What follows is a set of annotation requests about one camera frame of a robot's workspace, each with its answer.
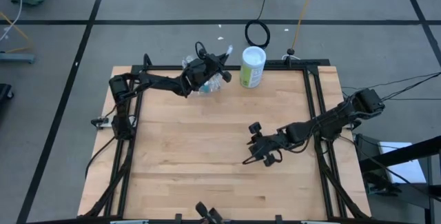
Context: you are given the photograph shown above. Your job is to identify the coiled black cable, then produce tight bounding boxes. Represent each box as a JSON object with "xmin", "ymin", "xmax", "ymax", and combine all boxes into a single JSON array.
[{"xmin": 244, "ymin": 0, "xmax": 271, "ymax": 49}]

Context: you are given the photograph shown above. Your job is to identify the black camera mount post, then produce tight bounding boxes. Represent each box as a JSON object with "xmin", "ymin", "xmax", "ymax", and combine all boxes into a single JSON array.
[{"xmin": 281, "ymin": 47, "xmax": 301, "ymax": 67}]

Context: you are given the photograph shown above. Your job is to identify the grey metal stand foot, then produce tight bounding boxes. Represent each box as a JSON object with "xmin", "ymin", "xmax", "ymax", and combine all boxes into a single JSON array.
[{"xmin": 0, "ymin": 52, "xmax": 36, "ymax": 64}]

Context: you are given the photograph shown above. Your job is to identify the thick black cable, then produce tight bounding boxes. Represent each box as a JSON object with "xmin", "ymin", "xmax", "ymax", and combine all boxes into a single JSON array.
[{"xmin": 84, "ymin": 136, "xmax": 116, "ymax": 180}]

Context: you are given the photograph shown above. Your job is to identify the thin black cable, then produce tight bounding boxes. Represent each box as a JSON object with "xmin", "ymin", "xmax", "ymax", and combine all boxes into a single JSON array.
[
  {"xmin": 384, "ymin": 96, "xmax": 441, "ymax": 101},
  {"xmin": 340, "ymin": 72, "xmax": 441, "ymax": 90}
]

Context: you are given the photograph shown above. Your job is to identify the yellow cable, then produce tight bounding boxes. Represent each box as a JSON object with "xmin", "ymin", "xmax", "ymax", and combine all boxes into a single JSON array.
[{"xmin": 291, "ymin": 0, "xmax": 320, "ymax": 52}]

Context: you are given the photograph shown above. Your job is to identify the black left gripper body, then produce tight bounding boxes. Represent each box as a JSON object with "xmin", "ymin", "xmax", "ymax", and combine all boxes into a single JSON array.
[{"xmin": 181, "ymin": 52, "xmax": 234, "ymax": 98}]

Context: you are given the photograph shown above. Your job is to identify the black aluminium table frame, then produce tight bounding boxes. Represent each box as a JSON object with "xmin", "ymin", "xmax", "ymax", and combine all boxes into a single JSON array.
[{"xmin": 79, "ymin": 53, "xmax": 371, "ymax": 224}]

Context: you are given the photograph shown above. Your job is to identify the white cable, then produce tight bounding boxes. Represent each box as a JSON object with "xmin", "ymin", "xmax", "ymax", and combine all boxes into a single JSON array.
[{"xmin": 0, "ymin": 0, "xmax": 23, "ymax": 43}]

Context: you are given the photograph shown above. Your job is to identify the orange cable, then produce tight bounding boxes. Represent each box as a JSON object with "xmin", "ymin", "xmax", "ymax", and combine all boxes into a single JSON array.
[{"xmin": 0, "ymin": 11, "xmax": 35, "ymax": 54}]

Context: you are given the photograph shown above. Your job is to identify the silver mounting bracket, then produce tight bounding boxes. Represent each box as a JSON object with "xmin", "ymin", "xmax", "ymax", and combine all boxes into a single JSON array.
[{"xmin": 90, "ymin": 116, "xmax": 114, "ymax": 130}]

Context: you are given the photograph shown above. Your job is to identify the white green wipes canister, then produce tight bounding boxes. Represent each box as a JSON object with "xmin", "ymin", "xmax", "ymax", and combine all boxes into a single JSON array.
[{"xmin": 239, "ymin": 45, "xmax": 267, "ymax": 89}]

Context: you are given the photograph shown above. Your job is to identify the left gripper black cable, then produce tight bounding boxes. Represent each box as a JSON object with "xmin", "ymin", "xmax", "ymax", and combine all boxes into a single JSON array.
[{"xmin": 194, "ymin": 41, "xmax": 208, "ymax": 59}]

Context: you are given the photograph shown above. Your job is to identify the black equipment stand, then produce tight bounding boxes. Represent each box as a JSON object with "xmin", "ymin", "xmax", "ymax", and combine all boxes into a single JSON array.
[{"xmin": 354, "ymin": 133, "xmax": 441, "ymax": 224}]

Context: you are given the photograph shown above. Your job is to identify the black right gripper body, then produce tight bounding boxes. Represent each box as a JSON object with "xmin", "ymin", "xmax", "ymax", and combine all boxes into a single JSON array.
[{"xmin": 247, "ymin": 121, "xmax": 289, "ymax": 168}]

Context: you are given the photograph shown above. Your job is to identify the white box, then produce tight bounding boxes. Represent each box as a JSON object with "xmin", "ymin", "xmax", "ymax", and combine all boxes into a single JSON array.
[{"xmin": 378, "ymin": 141, "xmax": 427, "ymax": 184}]

